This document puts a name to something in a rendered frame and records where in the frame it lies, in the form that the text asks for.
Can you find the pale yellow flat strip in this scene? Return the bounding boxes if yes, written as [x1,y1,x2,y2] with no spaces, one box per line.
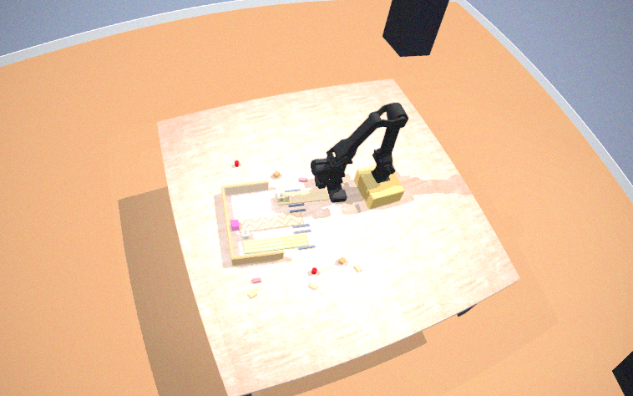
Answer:
[281,233,308,249]

